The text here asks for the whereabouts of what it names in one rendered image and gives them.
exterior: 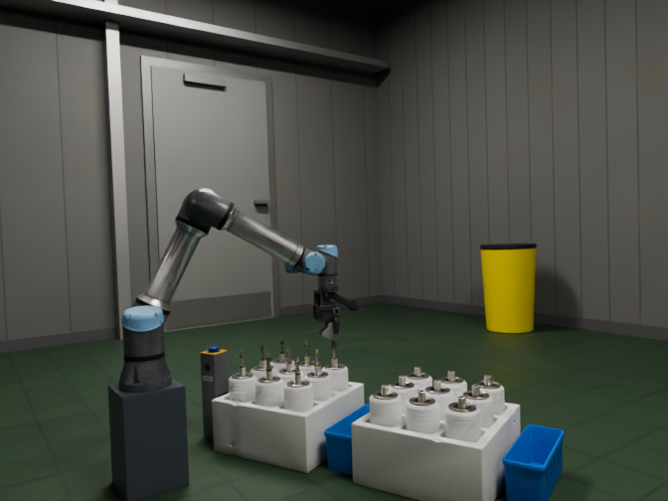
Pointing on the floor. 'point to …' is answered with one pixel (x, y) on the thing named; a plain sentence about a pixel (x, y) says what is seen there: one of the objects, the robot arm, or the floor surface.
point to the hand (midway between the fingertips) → (335, 342)
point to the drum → (509, 286)
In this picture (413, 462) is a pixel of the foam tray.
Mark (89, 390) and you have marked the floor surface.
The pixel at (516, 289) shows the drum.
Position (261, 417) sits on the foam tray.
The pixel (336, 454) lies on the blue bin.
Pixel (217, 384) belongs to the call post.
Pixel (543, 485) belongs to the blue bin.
